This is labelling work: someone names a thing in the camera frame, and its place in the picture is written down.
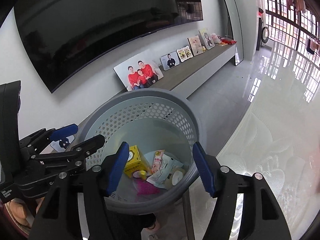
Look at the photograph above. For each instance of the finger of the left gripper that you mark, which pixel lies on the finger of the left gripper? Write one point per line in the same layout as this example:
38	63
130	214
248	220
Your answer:
75	157
57	133

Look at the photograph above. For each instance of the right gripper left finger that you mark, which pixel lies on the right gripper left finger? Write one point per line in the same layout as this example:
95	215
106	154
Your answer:
58	217

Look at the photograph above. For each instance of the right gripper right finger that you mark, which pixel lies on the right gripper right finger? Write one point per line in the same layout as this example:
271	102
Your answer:
262	217

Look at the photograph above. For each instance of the yellow cardboard box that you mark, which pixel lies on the yellow cardboard box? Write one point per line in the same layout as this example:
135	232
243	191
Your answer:
137	166

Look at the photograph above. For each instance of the pink shuttlecock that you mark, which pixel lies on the pink shuttlecock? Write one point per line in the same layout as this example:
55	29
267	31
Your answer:
144	188

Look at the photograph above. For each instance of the pink snack packet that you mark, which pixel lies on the pink snack packet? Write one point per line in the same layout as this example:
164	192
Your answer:
157	161

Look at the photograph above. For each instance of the light blue wipes packet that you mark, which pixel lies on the light blue wipes packet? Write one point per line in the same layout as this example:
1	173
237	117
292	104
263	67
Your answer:
167	168

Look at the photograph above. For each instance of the grey perforated trash basket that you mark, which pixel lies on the grey perforated trash basket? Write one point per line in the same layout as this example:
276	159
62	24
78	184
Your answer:
109	116

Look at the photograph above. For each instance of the left hand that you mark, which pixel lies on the left hand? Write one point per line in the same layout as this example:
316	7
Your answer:
19	212

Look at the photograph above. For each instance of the large family photo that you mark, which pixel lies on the large family photo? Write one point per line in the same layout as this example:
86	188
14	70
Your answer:
139	71

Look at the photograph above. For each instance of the wooden tv console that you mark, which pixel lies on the wooden tv console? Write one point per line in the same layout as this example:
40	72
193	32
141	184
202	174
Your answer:
187	72

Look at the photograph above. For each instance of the red packet on console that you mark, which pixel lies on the red packet on console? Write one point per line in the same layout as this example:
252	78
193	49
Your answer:
228	41

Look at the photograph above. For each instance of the pink plush toy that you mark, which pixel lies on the pink plush toy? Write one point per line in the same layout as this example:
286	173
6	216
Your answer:
216	39

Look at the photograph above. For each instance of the standing mirror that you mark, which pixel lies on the standing mirror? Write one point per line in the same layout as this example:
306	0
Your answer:
236	30

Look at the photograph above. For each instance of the small portrait photo frame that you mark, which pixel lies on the small portrait photo frame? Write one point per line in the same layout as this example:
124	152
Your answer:
62	144

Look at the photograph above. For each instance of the black wall television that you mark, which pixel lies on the black wall television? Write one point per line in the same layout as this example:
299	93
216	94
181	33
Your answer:
63	36

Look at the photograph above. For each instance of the man portrait photo frame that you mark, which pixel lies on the man portrait photo frame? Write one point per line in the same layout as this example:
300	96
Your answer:
170	60

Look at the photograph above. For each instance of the collage photo frame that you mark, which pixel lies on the collage photo frame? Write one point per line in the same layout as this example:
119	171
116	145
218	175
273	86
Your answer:
184	53

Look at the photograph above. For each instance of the baby photo frame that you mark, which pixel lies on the baby photo frame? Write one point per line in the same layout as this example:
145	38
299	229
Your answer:
195	44

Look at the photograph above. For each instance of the child photo frame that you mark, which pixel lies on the child photo frame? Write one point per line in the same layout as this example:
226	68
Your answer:
208	41

